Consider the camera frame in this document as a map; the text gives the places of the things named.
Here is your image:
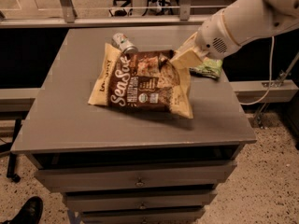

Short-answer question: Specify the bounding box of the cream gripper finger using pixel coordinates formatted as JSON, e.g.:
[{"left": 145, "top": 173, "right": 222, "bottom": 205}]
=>
[{"left": 170, "top": 49, "right": 203, "bottom": 69}]

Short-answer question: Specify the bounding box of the brown Sea Salt chip bag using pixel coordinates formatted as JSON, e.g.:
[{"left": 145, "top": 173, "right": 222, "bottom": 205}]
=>
[{"left": 89, "top": 44, "right": 193, "bottom": 119}]

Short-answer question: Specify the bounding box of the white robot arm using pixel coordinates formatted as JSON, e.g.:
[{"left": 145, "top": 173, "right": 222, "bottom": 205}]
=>
[{"left": 171, "top": 0, "right": 299, "bottom": 69}]

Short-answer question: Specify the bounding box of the green chip bag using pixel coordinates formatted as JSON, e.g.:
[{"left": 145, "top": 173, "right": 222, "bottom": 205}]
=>
[{"left": 190, "top": 58, "right": 222, "bottom": 79}]

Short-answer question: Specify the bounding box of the silver 7up can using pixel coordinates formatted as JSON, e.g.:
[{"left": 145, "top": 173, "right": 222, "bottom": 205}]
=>
[{"left": 112, "top": 33, "right": 138, "bottom": 54}]

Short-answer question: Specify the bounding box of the black office chair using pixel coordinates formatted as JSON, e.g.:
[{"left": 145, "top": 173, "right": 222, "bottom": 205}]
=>
[{"left": 109, "top": 0, "right": 152, "bottom": 17}]

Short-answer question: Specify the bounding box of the metal railing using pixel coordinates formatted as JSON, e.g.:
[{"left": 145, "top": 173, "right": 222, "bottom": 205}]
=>
[{"left": 0, "top": 0, "right": 225, "bottom": 28}]

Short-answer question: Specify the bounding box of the grey drawer cabinet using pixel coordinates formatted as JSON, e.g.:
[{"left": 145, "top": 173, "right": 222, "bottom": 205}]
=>
[{"left": 10, "top": 25, "right": 258, "bottom": 224}]

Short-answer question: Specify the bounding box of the middle grey drawer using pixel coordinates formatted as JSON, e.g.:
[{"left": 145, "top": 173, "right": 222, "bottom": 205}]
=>
[{"left": 64, "top": 189, "right": 217, "bottom": 212}]

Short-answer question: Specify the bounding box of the grey drawer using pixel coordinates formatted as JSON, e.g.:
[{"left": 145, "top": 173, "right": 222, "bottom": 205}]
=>
[
  {"left": 35, "top": 161, "right": 236, "bottom": 192},
  {"left": 81, "top": 206, "right": 205, "bottom": 224},
  {"left": 64, "top": 189, "right": 217, "bottom": 212}
]

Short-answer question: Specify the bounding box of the top grey drawer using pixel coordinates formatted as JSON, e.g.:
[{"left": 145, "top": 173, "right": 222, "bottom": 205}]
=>
[{"left": 35, "top": 161, "right": 236, "bottom": 192}]

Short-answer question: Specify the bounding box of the bottom grey drawer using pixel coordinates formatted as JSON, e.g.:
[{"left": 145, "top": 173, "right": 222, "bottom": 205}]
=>
[{"left": 81, "top": 206, "right": 205, "bottom": 224}]

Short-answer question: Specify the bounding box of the black stand leg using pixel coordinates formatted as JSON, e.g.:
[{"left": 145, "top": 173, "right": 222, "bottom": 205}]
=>
[{"left": 7, "top": 119, "right": 21, "bottom": 183}]

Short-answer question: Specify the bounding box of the black leather shoe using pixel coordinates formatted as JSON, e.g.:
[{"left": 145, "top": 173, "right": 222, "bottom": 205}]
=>
[{"left": 1, "top": 196, "right": 43, "bottom": 224}]

